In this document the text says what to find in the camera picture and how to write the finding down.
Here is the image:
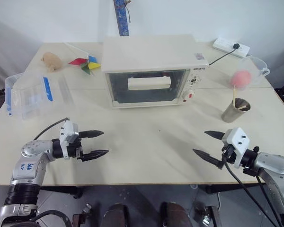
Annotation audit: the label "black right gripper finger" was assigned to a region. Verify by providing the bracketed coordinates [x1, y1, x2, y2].
[192, 148, 225, 171]
[204, 130, 226, 141]

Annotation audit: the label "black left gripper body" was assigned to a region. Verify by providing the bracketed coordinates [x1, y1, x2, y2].
[67, 135, 84, 162]

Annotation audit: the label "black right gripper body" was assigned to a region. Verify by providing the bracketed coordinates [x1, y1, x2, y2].
[221, 143, 237, 165]

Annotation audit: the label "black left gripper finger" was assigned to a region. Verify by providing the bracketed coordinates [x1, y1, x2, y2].
[79, 129, 105, 140]
[81, 149, 110, 163]

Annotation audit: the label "white countertop oven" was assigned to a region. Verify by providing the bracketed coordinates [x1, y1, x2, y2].
[101, 34, 209, 110]

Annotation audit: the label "steel cup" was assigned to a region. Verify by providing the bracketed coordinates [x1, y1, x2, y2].
[221, 97, 252, 123]

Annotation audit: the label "black table leg with caster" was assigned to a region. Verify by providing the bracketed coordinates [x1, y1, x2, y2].
[193, 184, 220, 226]
[39, 185, 93, 222]

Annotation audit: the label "pink fluffy ball on stick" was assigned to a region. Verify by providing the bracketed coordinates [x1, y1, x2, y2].
[229, 69, 253, 111]

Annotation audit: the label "dark rounded shape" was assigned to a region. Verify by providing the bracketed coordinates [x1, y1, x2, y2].
[160, 201, 189, 227]
[103, 204, 130, 227]

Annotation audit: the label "colourful paper pinwheel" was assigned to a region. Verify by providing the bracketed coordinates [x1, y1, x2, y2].
[62, 42, 102, 77]

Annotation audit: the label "clear storage box blue latches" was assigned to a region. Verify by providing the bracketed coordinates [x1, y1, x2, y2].
[5, 71, 56, 119]

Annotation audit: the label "clear plastic measuring cup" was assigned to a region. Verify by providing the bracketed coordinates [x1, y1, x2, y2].
[240, 56, 271, 86]

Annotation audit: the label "beige plush toy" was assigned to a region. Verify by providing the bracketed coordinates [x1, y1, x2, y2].
[40, 52, 63, 72]

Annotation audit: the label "white power strip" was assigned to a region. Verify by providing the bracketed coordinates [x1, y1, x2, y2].
[212, 37, 251, 58]

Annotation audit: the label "blue patterned upright strip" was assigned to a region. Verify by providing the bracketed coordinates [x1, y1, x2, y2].
[113, 0, 133, 37]

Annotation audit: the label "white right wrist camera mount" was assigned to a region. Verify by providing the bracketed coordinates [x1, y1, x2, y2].
[222, 127, 251, 168]

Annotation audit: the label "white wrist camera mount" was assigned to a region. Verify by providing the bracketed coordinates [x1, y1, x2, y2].
[60, 120, 80, 160]
[222, 127, 251, 168]

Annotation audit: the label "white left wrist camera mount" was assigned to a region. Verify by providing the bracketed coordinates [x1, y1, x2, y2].
[60, 120, 80, 160]

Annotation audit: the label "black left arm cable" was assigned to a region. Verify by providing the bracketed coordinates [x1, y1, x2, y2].
[34, 117, 71, 140]

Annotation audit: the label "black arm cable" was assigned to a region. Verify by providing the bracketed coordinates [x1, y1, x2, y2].
[34, 117, 71, 140]
[243, 166, 284, 227]

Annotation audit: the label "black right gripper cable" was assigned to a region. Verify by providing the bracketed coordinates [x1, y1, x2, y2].
[222, 153, 279, 227]

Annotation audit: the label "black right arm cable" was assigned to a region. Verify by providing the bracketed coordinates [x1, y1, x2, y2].
[243, 166, 284, 227]

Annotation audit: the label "black robot body cable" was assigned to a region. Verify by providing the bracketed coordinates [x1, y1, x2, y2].
[30, 210, 71, 227]

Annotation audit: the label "black power plug with cable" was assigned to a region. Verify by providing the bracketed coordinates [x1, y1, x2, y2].
[208, 42, 241, 67]

